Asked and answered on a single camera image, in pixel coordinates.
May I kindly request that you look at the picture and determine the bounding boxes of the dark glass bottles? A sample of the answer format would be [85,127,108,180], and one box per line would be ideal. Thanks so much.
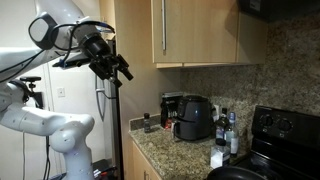
[224,111,240,156]

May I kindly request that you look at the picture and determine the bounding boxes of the black electric stove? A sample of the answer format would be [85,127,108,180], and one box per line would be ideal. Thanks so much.
[229,105,320,180]

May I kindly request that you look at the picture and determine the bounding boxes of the black air fryer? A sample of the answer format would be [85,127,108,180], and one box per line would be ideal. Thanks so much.
[173,94,216,141]

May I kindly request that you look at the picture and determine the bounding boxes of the cabinet door beside fridge panel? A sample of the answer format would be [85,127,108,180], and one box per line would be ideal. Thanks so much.
[155,62,184,70]

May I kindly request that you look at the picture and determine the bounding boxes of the dark pepper shaker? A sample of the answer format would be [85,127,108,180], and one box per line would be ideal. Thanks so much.
[143,112,152,134]

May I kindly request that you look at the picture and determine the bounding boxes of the light wood cabinet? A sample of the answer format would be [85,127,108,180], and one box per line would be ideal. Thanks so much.
[154,0,268,70]
[120,116,164,180]

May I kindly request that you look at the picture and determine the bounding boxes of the light wood lower cabinet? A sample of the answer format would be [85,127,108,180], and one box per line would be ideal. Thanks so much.
[120,116,164,180]

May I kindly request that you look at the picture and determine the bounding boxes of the curved refrigerator handle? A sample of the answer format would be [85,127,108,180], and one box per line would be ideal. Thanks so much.
[94,73,108,122]

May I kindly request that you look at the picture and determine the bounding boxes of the cabinet door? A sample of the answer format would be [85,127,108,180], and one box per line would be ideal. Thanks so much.
[150,0,240,65]
[155,62,184,70]

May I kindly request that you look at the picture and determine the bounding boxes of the light wood upper cabinet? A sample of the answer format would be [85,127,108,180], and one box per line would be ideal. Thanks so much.
[154,0,268,70]

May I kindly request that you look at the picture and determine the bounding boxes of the white salt container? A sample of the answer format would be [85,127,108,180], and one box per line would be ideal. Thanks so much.
[210,138,232,170]

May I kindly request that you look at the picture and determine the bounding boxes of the white wall light switch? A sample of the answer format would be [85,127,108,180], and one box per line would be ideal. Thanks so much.
[56,86,66,98]

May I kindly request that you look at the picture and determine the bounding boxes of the metal bar cabinet handle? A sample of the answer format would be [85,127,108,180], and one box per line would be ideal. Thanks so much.
[161,0,167,52]

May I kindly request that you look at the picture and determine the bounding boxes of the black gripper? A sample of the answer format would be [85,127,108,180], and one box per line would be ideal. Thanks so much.
[88,54,135,89]

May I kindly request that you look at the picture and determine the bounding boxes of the tall wood side panel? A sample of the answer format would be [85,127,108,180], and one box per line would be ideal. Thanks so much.
[99,0,182,121]

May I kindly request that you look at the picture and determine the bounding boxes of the black coffee maker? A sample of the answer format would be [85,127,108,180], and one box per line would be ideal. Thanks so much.
[160,92,185,130]

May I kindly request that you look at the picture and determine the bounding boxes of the stainless steel refrigerator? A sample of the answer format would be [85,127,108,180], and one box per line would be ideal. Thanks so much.
[94,35,122,180]

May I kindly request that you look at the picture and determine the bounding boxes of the black stove knob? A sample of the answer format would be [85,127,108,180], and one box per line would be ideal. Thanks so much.
[277,117,294,133]
[260,114,275,129]

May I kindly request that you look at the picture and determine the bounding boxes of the black camera stand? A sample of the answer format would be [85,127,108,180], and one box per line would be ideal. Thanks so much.
[9,75,51,180]

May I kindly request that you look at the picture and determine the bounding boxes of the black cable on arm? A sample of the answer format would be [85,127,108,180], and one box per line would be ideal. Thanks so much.
[0,20,116,84]

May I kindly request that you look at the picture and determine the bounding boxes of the dark glass oil bottle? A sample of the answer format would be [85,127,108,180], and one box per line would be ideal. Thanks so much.
[214,107,231,141]

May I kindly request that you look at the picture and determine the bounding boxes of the black frying pan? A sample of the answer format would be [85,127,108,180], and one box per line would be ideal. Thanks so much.
[206,165,268,180]

